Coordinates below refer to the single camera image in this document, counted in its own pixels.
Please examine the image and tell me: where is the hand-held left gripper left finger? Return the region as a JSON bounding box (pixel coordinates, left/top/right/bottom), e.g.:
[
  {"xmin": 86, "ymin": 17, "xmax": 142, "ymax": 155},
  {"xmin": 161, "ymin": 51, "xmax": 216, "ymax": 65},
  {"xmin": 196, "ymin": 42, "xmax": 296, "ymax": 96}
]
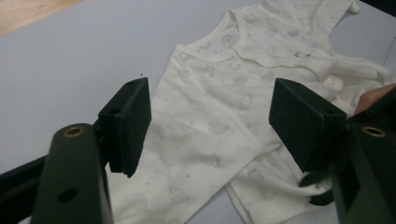
[{"xmin": 97, "ymin": 77, "xmax": 152, "ymax": 179}]

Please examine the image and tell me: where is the white baby romper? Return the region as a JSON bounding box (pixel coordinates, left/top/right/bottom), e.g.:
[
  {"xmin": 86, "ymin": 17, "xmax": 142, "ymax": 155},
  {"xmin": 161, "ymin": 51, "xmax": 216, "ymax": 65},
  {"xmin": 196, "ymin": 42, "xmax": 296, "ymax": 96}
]
[{"xmin": 106, "ymin": 0, "xmax": 396, "ymax": 224}]

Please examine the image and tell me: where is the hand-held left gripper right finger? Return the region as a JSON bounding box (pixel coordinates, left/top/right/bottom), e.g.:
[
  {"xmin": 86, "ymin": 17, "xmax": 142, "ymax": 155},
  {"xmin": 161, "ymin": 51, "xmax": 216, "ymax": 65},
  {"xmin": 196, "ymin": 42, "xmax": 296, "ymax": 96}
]
[{"xmin": 268, "ymin": 77, "xmax": 348, "ymax": 174}]

